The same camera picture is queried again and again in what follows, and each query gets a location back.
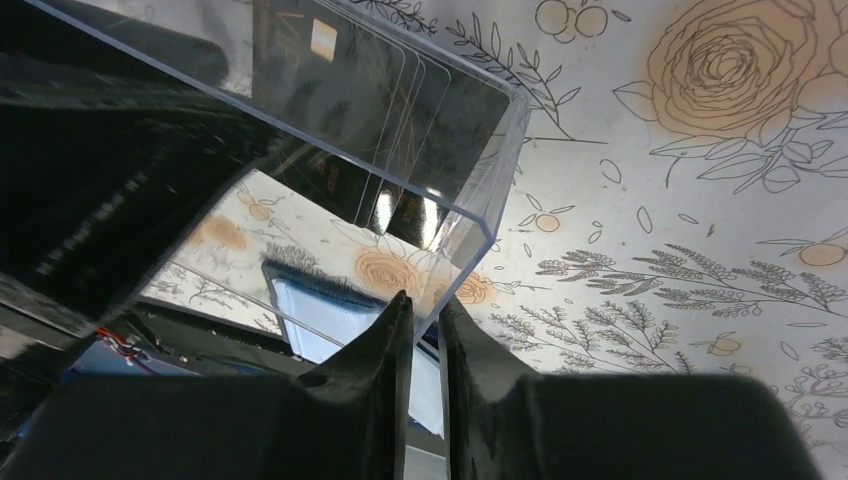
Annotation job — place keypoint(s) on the floral tablecloth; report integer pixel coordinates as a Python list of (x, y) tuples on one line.
[(680, 204)]

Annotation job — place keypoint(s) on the clear plastic card box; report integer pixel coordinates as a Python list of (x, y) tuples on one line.
[(210, 45)]

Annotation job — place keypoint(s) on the blue leather card holder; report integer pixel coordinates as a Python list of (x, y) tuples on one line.
[(319, 314)]

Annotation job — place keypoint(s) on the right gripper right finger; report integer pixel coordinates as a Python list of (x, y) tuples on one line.
[(504, 420)]

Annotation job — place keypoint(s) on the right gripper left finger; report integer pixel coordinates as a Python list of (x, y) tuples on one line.
[(344, 419)]

